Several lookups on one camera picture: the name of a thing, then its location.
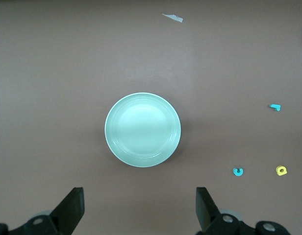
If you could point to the white paper scrap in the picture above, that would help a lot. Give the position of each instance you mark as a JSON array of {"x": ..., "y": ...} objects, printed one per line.
[{"x": 174, "y": 17}]

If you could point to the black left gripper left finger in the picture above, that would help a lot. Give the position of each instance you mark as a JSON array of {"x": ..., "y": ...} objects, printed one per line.
[{"x": 67, "y": 215}]

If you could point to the green plate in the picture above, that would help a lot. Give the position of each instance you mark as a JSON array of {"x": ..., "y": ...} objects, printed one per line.
[{"x": 142, "y": 129}]

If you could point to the teal letter c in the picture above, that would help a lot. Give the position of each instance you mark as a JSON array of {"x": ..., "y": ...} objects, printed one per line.
[{"x": 234, "y": 172}]

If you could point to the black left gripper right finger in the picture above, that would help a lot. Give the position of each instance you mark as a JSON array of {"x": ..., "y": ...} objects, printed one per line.
[{"x": 207, "y": 215}]

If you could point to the yellow letter a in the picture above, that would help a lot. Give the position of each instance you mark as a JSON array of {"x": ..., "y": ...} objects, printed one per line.
[{"x": 283, "y": 172}]

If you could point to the teal letter r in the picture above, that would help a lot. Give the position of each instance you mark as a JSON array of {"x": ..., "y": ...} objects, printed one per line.
[{"x": 276, "y": 106}]

